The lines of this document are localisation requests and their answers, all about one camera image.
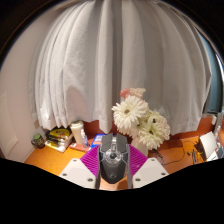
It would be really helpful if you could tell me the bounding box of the white device on stand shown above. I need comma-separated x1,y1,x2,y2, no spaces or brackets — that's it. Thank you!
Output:
199,131,219,162

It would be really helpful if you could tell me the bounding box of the grey black computer mouse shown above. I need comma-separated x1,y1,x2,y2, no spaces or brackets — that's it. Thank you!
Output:
98,132,130,185

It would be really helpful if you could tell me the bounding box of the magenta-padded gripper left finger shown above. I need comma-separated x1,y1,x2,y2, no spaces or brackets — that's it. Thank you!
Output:
59,144,102,190

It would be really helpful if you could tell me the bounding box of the yellow green covered book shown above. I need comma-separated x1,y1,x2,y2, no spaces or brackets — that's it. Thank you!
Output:
48,127,73,139

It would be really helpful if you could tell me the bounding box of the white curtain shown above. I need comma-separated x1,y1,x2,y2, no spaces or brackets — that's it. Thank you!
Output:
28,0,213,136

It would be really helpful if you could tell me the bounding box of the dark green mug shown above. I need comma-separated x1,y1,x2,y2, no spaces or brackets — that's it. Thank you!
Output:
31,133,46,150

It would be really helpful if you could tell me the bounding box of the white yellow book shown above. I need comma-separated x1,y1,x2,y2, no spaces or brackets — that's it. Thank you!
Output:
44,138,74,154

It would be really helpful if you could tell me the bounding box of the white lidded tumbler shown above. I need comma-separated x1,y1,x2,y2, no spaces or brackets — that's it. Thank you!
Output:
69,120,85,145

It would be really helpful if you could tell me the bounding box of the clear spray bottle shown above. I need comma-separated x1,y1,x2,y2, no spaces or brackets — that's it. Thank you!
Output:
80,128,90,149

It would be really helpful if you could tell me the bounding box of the red brown book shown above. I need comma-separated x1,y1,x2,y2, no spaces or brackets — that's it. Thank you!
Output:
69,142,92,153

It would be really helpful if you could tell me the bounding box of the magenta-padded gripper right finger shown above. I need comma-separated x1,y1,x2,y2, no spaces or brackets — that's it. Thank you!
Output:
126,144,170,190

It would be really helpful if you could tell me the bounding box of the blue covered book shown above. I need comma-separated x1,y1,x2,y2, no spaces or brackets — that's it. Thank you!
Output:
90,133,108,149

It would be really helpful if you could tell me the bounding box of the white flower bouquet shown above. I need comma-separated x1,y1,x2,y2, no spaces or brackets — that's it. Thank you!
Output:
111,87,171,151

